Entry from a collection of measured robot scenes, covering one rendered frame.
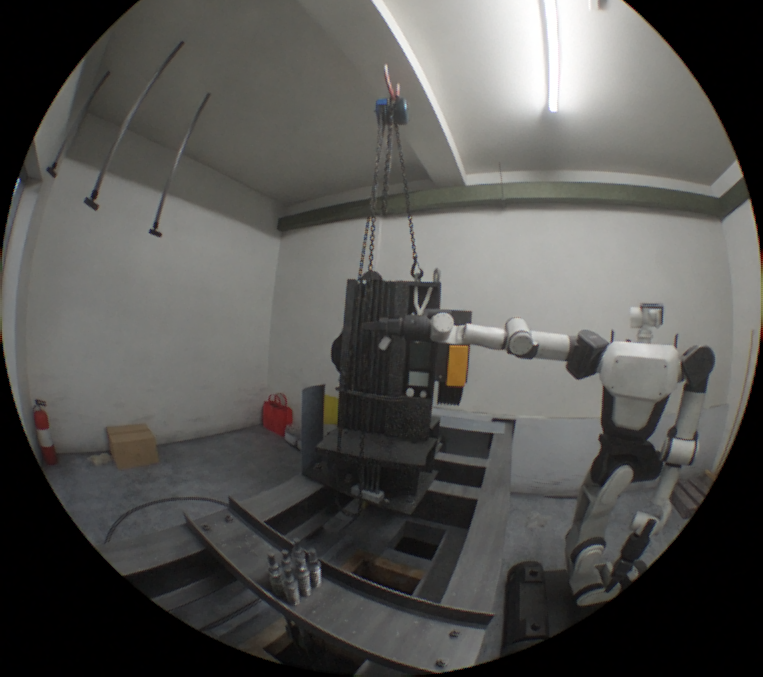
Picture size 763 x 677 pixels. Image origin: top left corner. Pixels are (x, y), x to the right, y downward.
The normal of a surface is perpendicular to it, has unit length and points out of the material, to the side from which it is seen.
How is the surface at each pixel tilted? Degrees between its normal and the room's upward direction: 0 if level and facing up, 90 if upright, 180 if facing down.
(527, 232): 90
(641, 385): 87
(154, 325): 90
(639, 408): 87
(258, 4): 180
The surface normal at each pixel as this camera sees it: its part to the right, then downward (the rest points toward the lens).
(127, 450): 0.91, 0.02
